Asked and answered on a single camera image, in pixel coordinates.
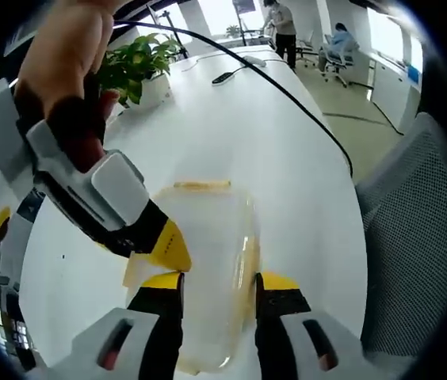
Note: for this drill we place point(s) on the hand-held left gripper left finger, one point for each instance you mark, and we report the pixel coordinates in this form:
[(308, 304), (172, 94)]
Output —
[(156, 316)]

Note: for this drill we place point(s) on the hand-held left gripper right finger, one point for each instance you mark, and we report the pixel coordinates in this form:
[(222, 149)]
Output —
[(283, 324)]

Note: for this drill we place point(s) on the clear box with yellow buckle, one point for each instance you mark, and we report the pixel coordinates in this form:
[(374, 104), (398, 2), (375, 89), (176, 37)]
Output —
[(207, 237)]

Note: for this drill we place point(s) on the person's right hand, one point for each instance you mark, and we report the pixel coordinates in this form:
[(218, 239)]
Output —
[(65, 51)]

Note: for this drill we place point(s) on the green potted plant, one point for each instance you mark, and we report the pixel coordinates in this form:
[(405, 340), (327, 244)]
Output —
[(140, 59)]

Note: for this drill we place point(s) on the black flat device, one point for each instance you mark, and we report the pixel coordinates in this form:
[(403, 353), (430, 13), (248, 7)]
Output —
[(223, 77)]

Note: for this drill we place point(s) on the grey mesh office chair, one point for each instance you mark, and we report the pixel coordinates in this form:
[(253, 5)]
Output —
[(413, 237)]

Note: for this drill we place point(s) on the black tripod stand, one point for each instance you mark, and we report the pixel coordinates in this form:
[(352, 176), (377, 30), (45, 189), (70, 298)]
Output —
[(176, 39)]

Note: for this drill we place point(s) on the small green plant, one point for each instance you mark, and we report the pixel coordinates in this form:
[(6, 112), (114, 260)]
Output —
[(232, 31)]

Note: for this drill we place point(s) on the dark monitor on stand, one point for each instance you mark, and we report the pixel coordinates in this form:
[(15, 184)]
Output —
[(244, 4)]

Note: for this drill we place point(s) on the white office chair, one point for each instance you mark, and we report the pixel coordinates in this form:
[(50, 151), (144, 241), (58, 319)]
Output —
[(338, 67)]

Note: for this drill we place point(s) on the white cabinet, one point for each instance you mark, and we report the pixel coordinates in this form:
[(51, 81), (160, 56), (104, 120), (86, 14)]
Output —
[(394, 91)]

